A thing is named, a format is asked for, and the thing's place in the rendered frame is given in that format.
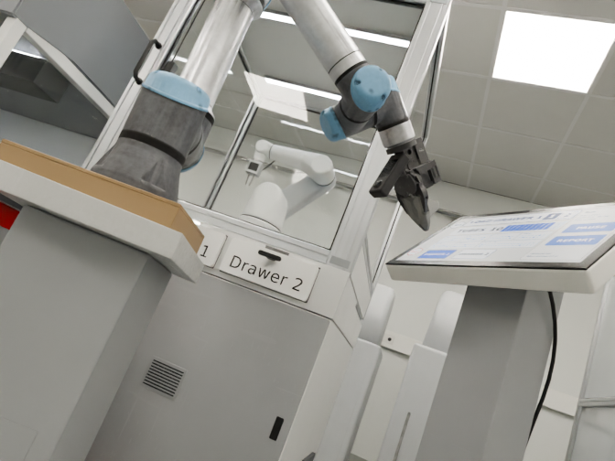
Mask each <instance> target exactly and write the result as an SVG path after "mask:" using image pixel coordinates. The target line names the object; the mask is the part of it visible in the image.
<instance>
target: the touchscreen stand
mask: <svg viewBox="0 0 615 461"><path fill-rule="evenodd" d="M552 340H553V318H552V310H551V304H550V300H549V295H548V292H547V291H537V290H524V289H512V288H499V287H486V286H473V285H468V286H467V290H466V293H465V295H464V299H463V302H462V305H461V308H460V311H459V317H458V320H457V323H456V326H455V329H454V332H453V335H452V339H451V341H450V344H449V348H448V353H447V356H446V359H445V362H444V366H443V369H442V371H441V375H440V378H439V381H438V385H437V389H436V393H435V396H434V399H433V402H432V405H431V408H430V412H429V415H428V417H427V421H426V426H425V430H424V432H423V435H422V439H421V442H420V445H419V448H418V451H417V454H416V457H415V461H523V457H524V453H525V449H526V446H527V442H528V437H529V433H530V430H531V426H532V422H533V419H534V412H535V408H536V404H537V401H538V397H539V392H540V389H541V385H542V381H543V377H544V374H545V367H546V363H547V360H548V356H549V352H550V348H551V344H552Z"/></svg>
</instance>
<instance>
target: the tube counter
mask: <svg viewBox="0 0 615 461"><path fill-rule="evenodd" d="M565 223H567V221H556V222H542V223H527V224H513V225H499V226H494V227H493V228H491V229H490V230H488V231H486V232H485V233H490V232H508V231H544V230H557V229H559V228H560V227H561V226H563V225H564V224H565Z"/></svg>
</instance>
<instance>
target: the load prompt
mask: <svg viewBox="0 0 615 461"><path fill-rule="evenodd" d="M582 210H583V209H581V210H570V211H558V212H547V213H536V214H525V215H514V216H503V217H492V218H481V219H473V220H471V221H470V222H468V223H466V224H465V225H463V226H477V225H491V224H504V223H518V222H531V221H545V220H571V219H572V218H574V217H575V216H576V215H577V214H578V213H580V212H581V211H582ZM463 226H462V227H463Z"/></svg>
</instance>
